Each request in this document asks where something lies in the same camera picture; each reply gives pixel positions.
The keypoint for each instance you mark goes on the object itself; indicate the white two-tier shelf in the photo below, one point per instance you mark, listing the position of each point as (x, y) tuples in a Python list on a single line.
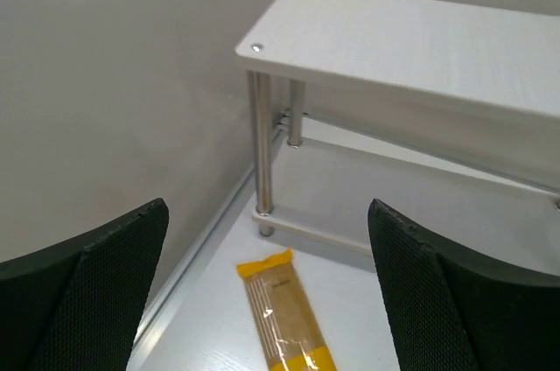
[(447, 112)]

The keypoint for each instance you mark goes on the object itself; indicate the yellow spaghetti bag left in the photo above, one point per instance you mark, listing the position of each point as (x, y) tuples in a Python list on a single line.
[(287, 327)]

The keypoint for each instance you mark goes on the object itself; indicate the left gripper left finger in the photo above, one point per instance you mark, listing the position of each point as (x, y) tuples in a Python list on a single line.
[(77, 304)]

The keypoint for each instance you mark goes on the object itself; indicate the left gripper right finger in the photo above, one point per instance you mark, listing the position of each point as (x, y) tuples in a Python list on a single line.
[(450, 307)]

